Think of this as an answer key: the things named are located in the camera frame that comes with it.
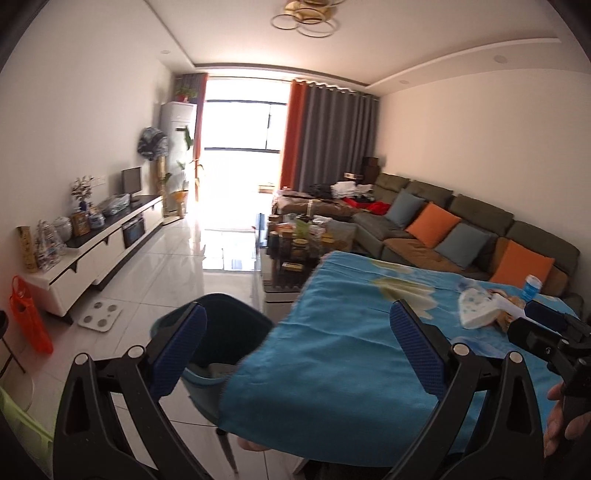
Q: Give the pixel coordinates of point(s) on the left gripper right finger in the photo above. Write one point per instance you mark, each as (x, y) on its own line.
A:
(486, 424)

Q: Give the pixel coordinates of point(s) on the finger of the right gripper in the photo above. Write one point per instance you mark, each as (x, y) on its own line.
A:
(549, 316)
(531, 338)

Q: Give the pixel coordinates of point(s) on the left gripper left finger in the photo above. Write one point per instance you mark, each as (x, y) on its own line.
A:
(89, 442)

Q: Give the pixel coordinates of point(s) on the white foam net sheet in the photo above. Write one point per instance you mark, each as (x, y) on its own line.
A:
(508, 307)

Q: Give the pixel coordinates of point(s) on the teal plastic trash bin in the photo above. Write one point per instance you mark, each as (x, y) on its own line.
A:
(211, 336)

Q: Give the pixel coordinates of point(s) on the person's right hand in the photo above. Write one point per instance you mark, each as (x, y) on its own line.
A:
(557, 428)

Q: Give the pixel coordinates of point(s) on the blue white paper cup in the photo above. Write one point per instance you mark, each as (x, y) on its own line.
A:
(531, 288)

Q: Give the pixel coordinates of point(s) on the gold brown crumpled wrapper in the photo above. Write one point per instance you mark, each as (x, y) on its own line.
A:
(503, 319)

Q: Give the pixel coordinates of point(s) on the orange cushion near cup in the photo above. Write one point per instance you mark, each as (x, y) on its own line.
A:
(518, 263)

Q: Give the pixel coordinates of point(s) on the green plastic stool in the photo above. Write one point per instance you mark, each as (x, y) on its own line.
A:
(30, 434)

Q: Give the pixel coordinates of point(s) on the white bathroom scale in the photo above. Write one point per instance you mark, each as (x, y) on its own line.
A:
(100, 315)

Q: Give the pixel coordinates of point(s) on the grey-blue cushion right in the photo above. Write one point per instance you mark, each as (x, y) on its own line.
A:
(463, 244)

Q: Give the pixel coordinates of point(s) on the grey-blue cushion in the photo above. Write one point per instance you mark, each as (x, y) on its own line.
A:
(404, 208)
(463, 244)

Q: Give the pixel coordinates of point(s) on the orange mesh bag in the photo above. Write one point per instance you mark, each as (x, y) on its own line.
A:
(28, 318)

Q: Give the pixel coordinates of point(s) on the orange cushion middle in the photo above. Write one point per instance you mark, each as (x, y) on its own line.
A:
(433, 225)

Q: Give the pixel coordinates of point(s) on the blue floral tablecloth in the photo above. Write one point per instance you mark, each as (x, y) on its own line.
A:
(331, 382)

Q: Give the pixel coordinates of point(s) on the white black TV cabinet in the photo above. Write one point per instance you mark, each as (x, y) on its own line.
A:
(93, 259)

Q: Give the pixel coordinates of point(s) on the dark green sectional sofa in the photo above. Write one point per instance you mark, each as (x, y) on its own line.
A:
(379, 238)

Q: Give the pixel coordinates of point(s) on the grey-blue cushion left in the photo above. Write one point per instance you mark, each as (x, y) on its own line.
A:
(404, 208)

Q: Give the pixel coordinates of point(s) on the pile of clothes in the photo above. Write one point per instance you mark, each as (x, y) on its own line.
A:
(346, 197)

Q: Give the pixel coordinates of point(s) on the blue vase with plant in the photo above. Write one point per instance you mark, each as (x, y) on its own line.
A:
(81, 192)

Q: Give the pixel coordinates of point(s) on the tall green potted plant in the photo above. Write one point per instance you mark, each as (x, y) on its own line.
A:
(180, 179)

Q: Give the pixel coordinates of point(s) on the small black monitor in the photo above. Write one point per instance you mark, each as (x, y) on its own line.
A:
(131, 180)

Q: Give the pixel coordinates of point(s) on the cluttered coffee table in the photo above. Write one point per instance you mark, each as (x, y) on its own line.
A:
(288, 249)

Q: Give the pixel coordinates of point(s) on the grey curtain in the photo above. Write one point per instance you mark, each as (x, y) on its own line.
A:
(339, 129)

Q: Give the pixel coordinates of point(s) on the covered standing fan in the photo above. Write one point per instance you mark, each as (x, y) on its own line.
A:
(152, 144)

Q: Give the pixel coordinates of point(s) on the orange curtain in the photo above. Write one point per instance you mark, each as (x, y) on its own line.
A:
(295, 121)

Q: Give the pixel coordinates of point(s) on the white air conditioner tower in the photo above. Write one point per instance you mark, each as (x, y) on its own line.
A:
(177, 111)

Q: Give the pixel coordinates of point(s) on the gold ring ceiling lamp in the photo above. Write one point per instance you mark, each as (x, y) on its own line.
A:
(313, 19)

